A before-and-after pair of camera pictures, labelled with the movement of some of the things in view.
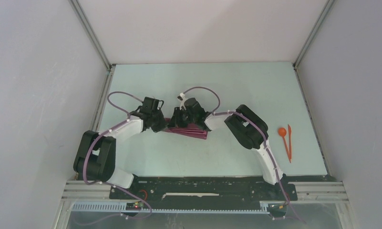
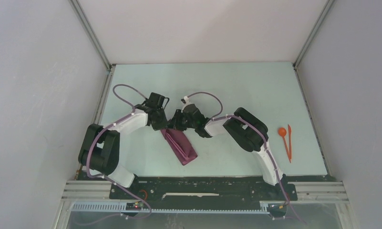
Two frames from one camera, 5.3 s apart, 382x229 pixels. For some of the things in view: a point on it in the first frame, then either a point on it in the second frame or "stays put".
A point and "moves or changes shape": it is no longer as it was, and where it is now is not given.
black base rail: x=203 y=190 stays put
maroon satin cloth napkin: x=191 y=130 moves or changes shape
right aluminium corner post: x=326 y=8 stays put
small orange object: x=282 y=132 stays put
